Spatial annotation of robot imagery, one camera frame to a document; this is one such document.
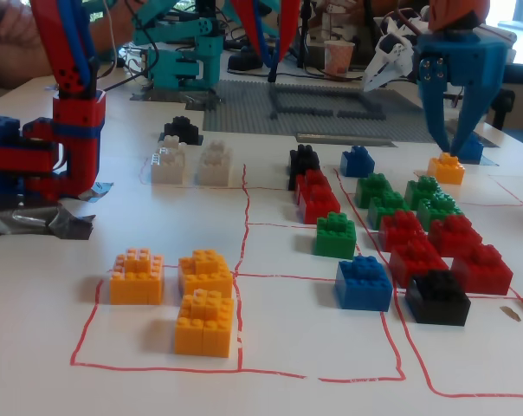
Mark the orange brick block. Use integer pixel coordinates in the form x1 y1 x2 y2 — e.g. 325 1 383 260
173 289 236 359
426 152 466 185
108 246 165 306
178 249 235 300

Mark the patterned paper cup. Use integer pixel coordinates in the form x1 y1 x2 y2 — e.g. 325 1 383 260
323 40 357 75

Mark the white brick block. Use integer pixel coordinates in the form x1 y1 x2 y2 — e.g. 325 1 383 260
196 147 233 187
150 146 188 185
203 139 233 158
161 134 187 153

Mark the red-blue gripper finger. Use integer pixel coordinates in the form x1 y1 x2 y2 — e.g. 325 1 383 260
229 0 274 69

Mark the black rounded device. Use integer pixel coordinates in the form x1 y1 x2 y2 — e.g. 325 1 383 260
226 45 265 73

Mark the dark grey brick frame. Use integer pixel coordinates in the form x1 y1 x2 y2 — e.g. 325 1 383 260
268 83 384 120

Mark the blue brick block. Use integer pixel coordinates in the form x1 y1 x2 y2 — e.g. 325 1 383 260
457 133 485 165
334 255 394 312
339 145 376 179

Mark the black stand pole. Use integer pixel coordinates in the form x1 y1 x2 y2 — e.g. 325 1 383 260
298 0 313 69

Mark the grey studded baseplate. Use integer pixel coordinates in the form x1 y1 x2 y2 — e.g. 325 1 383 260
203 80 487 146

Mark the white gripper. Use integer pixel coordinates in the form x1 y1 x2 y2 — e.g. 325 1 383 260
274 0 419 93

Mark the red brick block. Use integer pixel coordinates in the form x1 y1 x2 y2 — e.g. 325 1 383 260
427 214 483 257
378 210 427 252
298 189 341 225
294 168 333 197
450 243 514 296
389 237 449 289

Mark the grey duct tape strip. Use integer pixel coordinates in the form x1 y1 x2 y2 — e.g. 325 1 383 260
295 133 397 148

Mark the person forearm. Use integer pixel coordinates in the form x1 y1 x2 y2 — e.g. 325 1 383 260
0 3 135 90

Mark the green brick block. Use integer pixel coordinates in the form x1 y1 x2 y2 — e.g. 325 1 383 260
355 172 397 208
367 192 412 231
404 175 444 211
313 211 358 260
416 194 465 231

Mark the short dark grey brick wall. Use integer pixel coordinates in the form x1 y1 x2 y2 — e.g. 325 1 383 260
337 110 387 121

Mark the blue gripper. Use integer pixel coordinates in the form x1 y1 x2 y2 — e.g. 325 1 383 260
411 30 513 159

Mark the crumpled silver duct tape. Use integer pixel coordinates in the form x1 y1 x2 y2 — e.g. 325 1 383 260
0 181 114 241

